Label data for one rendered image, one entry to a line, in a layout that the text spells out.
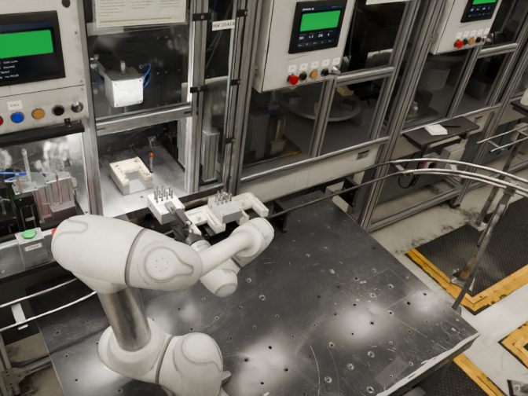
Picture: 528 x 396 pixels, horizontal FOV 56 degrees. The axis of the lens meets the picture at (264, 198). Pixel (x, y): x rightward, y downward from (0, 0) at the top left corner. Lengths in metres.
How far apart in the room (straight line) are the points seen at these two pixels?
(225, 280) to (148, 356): 0.32
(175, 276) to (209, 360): 0.57
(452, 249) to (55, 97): 2.82
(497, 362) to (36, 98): 2.65
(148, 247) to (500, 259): 3.07
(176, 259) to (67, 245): 0.25
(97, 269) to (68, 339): 0.88
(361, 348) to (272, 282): 0.45
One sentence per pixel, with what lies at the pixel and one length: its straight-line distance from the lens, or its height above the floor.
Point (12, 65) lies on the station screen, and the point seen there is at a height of 1.59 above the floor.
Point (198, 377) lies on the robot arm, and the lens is 1.59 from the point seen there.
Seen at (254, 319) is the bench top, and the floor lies 0.68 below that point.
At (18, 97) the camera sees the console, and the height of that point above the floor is 1.48.
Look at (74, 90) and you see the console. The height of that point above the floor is 1.48.
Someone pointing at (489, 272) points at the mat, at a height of 0.01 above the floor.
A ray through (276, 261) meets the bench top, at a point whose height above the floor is 0.68.
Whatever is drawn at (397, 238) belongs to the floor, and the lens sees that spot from 3.63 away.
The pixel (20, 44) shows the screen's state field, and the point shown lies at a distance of 1.59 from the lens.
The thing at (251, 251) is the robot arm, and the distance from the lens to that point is 1.58.
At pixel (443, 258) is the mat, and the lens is 3.61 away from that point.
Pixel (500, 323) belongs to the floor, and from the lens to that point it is 3.40.
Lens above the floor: 2.25
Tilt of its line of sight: 38 degrees down
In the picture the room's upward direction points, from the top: 9 degrees clockwise
